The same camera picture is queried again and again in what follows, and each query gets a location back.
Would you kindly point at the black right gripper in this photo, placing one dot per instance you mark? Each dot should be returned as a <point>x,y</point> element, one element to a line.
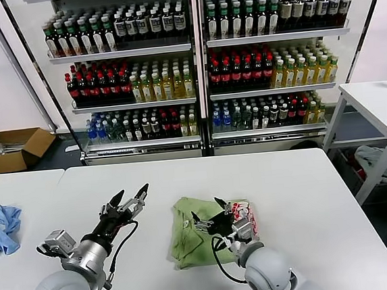
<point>222,223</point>

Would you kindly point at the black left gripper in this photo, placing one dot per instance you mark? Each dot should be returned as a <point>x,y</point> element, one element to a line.
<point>110,227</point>

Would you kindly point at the light green t-shirt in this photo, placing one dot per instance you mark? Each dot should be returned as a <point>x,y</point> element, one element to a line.
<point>188,244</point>

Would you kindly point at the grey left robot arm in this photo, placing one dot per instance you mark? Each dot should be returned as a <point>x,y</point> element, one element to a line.
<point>88,259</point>

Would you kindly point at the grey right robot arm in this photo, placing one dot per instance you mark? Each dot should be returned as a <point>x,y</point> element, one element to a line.
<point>268,267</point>

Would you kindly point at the dark clothes bin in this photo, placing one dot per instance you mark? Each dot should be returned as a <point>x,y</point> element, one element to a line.
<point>344,179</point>

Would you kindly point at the white paper scrap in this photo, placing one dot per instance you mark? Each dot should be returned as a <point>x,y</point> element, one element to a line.
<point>70,147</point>

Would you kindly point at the open brown cardboard box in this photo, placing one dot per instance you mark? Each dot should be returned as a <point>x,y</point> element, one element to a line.
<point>32,144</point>

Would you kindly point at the black floor object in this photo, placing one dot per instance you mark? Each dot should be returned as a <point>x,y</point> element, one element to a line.
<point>303,144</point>

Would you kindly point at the yellow tea bottle green cap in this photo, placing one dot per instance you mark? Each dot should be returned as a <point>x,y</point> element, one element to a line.
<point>300,73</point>
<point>157,89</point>
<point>290,74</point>
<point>312,71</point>
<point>332,68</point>
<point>167,88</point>
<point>322,70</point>
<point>136,91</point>
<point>189,84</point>
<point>179,86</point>
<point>279,75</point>
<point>146,90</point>

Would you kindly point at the cola bottle red cap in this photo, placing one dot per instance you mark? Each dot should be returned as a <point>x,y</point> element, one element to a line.
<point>225,74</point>
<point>247,72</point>
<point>72,91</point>
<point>103,88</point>
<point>236,73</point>
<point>257,72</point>
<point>267,71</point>
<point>114,87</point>
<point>215,75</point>
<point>93,89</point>
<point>82,90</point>
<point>125,86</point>

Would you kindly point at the crumpled light blue cloth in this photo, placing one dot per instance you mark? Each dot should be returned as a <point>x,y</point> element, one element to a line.
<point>1,229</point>

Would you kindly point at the silver metal rods bundle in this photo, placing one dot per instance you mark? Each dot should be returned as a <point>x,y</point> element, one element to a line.
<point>5,146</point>

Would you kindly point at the dark red garment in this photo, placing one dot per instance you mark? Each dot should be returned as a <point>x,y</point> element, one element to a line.
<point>356,168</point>

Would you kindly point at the white drinks shelf unit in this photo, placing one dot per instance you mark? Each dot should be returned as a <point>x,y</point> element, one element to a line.
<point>119,53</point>
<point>271,37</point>

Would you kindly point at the pale grey cloth heap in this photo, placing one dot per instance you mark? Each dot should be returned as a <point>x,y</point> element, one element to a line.
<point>372,160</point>

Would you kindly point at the dark drink bottle green cap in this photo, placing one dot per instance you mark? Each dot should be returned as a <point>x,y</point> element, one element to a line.
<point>109,37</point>
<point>75,42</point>
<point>52,44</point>
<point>213,25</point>
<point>249,21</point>
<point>262,20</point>
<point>273,19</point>
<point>98,38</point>
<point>236,22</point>
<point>86,40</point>
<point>63,43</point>
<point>224,23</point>

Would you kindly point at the dark tea bottle white cap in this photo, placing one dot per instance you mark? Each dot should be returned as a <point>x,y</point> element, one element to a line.
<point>178,22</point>
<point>141,26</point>
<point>333,5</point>
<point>344,3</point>
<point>309,8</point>
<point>130,27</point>
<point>120,28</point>
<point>321,7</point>
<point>154,24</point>
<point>167,23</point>

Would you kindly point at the open glass cabinet door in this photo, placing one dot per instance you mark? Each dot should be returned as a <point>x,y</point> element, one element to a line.
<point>22,53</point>
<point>367,18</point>

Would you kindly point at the white side table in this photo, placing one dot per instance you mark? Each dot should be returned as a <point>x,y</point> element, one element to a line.
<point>373,102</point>

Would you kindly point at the dark tea bottle beige label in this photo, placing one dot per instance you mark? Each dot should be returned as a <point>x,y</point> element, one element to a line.
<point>285,10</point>
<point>298,9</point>

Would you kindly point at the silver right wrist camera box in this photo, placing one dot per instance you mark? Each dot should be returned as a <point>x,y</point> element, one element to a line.
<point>243,230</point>

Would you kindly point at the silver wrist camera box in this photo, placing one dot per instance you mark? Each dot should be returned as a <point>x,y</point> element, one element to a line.
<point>61,241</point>
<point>243,230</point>

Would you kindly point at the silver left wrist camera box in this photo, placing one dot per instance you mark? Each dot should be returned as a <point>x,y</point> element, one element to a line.
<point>61,241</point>

